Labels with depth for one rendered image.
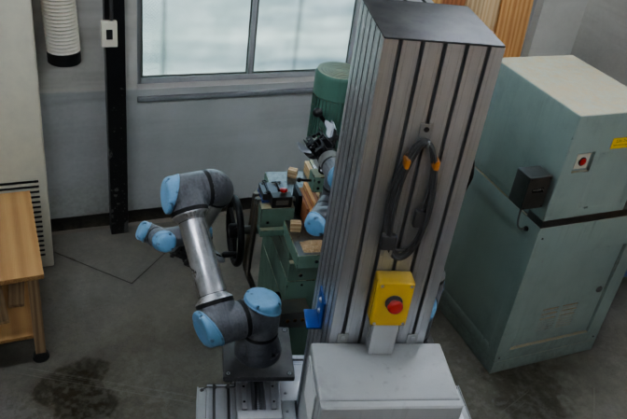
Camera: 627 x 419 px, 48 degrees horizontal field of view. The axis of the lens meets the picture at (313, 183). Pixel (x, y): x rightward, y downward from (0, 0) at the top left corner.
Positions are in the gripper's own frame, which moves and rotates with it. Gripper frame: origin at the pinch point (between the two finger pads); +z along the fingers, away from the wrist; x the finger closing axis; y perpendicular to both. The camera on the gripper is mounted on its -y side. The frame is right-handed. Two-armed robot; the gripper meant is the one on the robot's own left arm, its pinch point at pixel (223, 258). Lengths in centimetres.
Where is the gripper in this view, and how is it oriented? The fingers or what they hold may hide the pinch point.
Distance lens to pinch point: 277.9
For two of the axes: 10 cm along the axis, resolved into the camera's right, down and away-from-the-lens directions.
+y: -5.9, 7.5, 3.0
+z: 7.7, 3.9, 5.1
